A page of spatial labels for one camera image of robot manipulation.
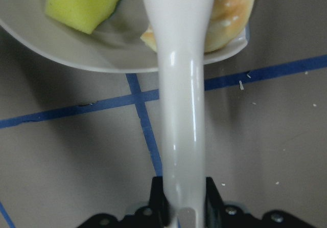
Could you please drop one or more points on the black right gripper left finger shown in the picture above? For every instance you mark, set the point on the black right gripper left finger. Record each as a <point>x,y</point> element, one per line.
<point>158,203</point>

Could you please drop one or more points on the white plastic dustpan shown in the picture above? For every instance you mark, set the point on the white plastic dustpan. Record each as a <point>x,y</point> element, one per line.
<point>115,46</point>

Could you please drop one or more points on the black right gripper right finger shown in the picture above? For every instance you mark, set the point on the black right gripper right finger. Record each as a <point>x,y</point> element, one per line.
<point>214,205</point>

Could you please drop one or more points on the yellow green sponge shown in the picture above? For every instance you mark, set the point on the yellow green sponge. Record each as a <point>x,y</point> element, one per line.
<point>82,15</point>

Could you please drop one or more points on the beige bread roll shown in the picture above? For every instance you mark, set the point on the beige bread roll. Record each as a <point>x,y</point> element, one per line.
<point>230,16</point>

